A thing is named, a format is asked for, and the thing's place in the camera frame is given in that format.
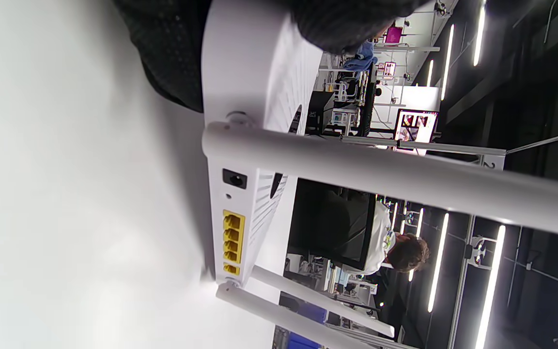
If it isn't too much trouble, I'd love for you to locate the colourful display screen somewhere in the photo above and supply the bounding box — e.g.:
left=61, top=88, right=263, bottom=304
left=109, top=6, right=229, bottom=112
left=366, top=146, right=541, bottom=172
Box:
left=394, top=109, right=439, bottom=156

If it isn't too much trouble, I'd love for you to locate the white router with antennas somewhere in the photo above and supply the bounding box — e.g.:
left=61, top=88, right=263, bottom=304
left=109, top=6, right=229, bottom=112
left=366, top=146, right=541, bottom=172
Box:
left=201, top=0, right=558, bottom=349

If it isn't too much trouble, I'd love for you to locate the black mesh office chair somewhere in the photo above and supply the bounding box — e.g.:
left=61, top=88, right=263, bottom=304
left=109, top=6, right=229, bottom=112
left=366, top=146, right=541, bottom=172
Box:
left=286, top=178, right=377, bottom=272

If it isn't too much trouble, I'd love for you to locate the person's left hand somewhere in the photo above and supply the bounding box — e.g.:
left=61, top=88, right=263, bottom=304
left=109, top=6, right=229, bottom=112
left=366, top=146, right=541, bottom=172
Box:
left=112, top=0, right=434, bottom=113

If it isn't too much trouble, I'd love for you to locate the blue cloth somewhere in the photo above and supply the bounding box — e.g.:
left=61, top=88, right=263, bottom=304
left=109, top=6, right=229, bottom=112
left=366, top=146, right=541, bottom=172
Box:
left=342, top=41, right=379, bottom=72

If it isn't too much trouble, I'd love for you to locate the row of ceiling light strips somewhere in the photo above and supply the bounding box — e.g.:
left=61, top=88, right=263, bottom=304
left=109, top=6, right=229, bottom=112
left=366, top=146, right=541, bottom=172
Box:
left=407, top=0, right=507, bottom=349

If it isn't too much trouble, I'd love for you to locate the grey metal desk post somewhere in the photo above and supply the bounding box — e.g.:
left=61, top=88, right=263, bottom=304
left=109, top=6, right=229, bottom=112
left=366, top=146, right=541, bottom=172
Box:
left=340, top=135, right=507, bottom=170

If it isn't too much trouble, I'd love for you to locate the blue plastic crate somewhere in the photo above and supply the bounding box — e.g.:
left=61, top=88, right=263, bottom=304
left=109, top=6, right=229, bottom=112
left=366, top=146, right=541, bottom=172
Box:
left=279, top=301, right=330, bottom=349

